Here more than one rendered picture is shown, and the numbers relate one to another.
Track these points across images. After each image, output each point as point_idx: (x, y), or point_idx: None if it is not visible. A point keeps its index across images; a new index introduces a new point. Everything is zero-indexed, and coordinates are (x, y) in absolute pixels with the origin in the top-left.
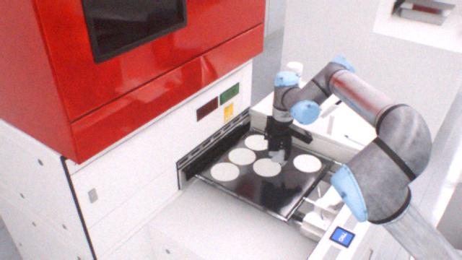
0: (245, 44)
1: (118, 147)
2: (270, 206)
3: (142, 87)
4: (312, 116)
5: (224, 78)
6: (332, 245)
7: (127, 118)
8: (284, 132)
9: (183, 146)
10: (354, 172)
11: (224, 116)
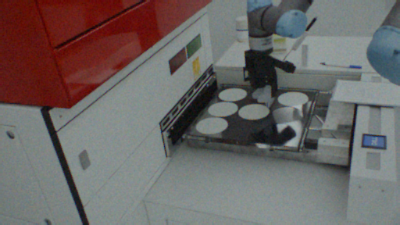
0: None
1: (102, 98)
2: (276, 142)
3: (120, 16)
4: (301, 26)
5: (187, 27)
6: (368, 151)
7: (111, 53)
8: (266, 65)
9: (163, 104)
10: (398, 26)
11: (194, 72)
